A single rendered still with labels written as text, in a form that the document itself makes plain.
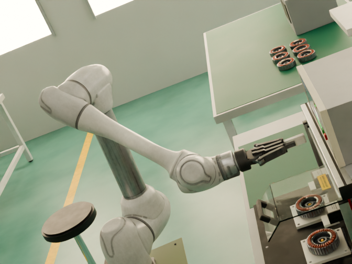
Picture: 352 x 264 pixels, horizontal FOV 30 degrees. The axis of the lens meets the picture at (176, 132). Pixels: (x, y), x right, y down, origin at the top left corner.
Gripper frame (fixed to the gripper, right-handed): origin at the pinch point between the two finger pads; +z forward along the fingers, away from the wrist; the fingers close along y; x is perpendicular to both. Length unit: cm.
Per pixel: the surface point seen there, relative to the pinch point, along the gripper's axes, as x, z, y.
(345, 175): -6.8, 10.4, 20.1
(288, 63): -40, 14, -183
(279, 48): -41, 14, -219
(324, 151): -6.8, 7.8, 1.0
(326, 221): -30.2, 0.3, 4.9
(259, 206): -11.9, -18.0, 11.9
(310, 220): -40.0, -4.5, -14.2
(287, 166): -43, -7, -66
